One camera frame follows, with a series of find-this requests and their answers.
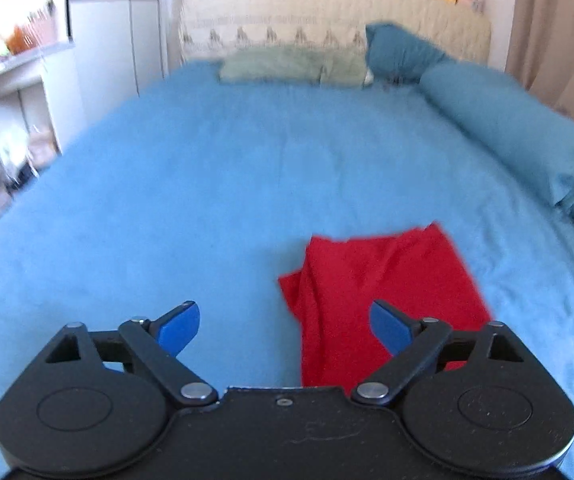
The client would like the teal pillow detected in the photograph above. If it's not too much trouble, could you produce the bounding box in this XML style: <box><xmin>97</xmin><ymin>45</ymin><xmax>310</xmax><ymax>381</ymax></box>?
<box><xmin>365</xmin><ymin>22</ymin><xmax>455</xmax><ymax>81</ymax></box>

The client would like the orange toy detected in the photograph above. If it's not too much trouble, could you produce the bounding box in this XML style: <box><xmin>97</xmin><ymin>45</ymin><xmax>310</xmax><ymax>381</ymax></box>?
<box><xmin>7</xmin><ymin>27</ymin><xmax>30</xmax><ymax>56</ymax></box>

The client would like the teal duvet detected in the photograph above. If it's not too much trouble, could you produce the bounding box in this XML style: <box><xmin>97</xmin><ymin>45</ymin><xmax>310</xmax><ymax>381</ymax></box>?
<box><xmin>418</xmin><ymin>60</ymin><xmax>574</xmax><ymax>236</ymax></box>

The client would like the pink storage box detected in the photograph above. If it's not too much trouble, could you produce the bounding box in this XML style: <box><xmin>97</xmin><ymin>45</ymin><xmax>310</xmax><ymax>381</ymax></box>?
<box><xmin>29</xmin><ymin>15</ymin><xmax>58</xmax><ymax>47</ymax></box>

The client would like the white wardrobe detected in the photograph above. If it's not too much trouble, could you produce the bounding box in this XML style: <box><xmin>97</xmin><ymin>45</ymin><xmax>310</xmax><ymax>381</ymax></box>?
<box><xmin>64</xmin><ymin>0</ymin><xmax>168</xmax><ymax>128</ymax></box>

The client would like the green pillow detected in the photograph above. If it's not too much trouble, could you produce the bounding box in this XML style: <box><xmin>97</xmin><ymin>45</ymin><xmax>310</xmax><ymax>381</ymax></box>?
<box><xmin>218</xmin><ymin>45</ymin><xmax>374</xmax><ymax>88</ymax></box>

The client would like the red knit sweater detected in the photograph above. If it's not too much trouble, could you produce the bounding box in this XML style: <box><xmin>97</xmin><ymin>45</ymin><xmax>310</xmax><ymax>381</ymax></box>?
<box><xmin>278</xmin><ymin>220</ymin><xmax>495</xmax><ymax>388</ymax></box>

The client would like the bed with blue sheet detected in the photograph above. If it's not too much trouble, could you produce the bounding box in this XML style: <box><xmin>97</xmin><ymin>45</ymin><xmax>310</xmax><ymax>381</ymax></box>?
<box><xmin>0</xmin><ymin>57</ymin><xmax>574</xmax><ymax>480</ymax></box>

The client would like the white shelf unit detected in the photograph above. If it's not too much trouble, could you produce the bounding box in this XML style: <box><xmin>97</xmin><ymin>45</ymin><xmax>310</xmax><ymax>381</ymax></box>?
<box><xmin>0</xmin><ymin>42</ymin><xmax>85</xmax><ymax>256</ymax></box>

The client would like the cream quilted headboard cover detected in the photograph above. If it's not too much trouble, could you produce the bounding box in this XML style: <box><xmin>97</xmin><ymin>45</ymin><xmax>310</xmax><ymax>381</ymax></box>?
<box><xmin>167</xmin><ymin>0</ymin><xmax>492</xmax><ymax>68</ymax></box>

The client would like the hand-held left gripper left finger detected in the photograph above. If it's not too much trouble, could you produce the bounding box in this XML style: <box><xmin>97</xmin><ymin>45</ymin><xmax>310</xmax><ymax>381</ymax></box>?
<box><xmin>39</xmin><ymin>301</ymin><xmax>219</xmax><ymax>407</ymax></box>

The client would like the beige curtain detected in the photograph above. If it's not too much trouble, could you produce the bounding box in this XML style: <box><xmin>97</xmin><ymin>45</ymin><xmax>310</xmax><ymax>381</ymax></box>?
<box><xmin>504</xmin><ymin>0</ymin><xmax>574</xmax><ymax>136</ymax></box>

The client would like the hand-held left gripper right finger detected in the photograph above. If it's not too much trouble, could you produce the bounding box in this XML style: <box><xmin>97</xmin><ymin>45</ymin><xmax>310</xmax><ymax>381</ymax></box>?
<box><xmin>350</xmin><ymin>300</ymin><xmax>528</xmax><ymax>406</ymax></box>

